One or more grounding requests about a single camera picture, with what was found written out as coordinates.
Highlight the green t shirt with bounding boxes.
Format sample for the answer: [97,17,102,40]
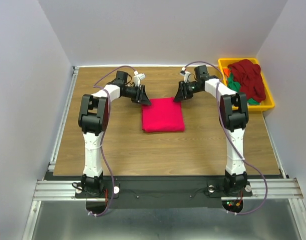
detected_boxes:
[228,73,260,106]

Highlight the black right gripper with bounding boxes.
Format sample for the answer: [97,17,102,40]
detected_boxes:
[172,80,202,102]

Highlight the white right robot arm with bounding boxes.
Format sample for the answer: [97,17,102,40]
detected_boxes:
[174,65,249,195]

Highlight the yellow plastic bin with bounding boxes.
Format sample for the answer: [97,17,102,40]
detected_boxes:
[218,58,275,112]

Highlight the aluminium right side rail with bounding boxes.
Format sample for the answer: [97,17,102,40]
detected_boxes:
[263,117,290,179]

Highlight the orange t shirt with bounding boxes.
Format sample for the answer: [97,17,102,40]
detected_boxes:
[223,68,230,77]

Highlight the pink t shirt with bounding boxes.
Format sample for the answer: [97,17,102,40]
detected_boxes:
[141,97,185,133]

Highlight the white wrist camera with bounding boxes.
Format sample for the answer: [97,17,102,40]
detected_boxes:
[133,71,146,87]
[180,67,192,83]

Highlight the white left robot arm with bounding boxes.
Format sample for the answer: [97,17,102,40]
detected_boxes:
[74,70,151,197]

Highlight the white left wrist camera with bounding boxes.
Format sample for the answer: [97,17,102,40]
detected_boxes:
[133,71,146,87]

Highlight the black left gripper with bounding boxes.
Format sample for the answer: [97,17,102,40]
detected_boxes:
[123,83,151,105]

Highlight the dark red t shirt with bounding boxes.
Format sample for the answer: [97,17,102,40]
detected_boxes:
[228,59,266,103]

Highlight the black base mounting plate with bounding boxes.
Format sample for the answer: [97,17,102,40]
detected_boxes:
[72,176,253,212]

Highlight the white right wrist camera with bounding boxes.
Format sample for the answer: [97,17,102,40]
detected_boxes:
[180,67,192,83]

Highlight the aluminium front rail frame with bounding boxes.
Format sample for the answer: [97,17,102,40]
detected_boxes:
[22,178,306,240]

